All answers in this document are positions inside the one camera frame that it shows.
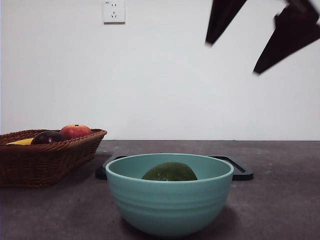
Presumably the white wall socket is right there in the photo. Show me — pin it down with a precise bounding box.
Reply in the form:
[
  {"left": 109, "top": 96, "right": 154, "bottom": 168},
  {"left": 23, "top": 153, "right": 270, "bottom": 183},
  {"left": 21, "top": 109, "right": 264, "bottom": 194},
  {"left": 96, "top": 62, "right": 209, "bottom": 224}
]
[{"left": 103, "top": 0, "right": 126, "bottom": 25}]

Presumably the green avocado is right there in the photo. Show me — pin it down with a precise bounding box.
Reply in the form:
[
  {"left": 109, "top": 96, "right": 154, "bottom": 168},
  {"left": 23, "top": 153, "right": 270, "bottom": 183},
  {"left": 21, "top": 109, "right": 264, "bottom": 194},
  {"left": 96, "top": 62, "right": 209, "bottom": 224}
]
[{"left": 141, "top": 161, "right": 198, "bottom": 181}]

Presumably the red apple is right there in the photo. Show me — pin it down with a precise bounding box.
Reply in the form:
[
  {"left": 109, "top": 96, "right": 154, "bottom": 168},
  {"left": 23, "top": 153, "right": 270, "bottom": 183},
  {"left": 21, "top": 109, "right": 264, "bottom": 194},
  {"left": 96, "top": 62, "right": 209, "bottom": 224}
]
[{"left": 59, "top": 123, "right": 92, "bottom": 138}]

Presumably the yellow banana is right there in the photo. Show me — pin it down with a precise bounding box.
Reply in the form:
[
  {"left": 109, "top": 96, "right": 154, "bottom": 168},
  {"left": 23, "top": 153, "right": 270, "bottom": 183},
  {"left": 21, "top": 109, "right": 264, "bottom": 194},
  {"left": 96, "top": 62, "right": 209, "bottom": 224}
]
[{"left": 5, "top": 137, "right": 35, "bottom": 146}]

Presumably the dark rectangular tray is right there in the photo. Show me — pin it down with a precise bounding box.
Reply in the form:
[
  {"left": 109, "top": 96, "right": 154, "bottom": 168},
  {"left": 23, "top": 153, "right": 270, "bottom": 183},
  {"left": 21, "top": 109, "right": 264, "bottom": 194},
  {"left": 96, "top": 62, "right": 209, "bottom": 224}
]
[{"left": 94, "top": 155, "right": 254, "bottom": 181}]

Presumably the dark purple plum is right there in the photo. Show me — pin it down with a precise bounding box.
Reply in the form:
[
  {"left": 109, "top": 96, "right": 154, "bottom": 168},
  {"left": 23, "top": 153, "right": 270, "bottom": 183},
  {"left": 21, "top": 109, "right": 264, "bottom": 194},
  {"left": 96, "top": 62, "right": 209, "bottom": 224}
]
[{"left": 30, "top": 130, "right": 69, "bottom": 145}]

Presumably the brown wicker basket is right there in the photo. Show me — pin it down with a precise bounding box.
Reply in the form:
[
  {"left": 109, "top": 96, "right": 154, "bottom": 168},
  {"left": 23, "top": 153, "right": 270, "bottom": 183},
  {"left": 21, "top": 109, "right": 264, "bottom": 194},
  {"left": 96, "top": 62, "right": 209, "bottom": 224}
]
[{"left": 0, "top": 128, "right": 108, "bottom": 189}]

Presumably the teal bowl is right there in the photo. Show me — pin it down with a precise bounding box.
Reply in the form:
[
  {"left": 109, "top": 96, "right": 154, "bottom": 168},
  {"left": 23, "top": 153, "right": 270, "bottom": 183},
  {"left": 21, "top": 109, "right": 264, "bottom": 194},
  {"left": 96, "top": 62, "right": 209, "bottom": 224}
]
[{"left": 105, "top": 153, "right": 235, "bottom": 238}]

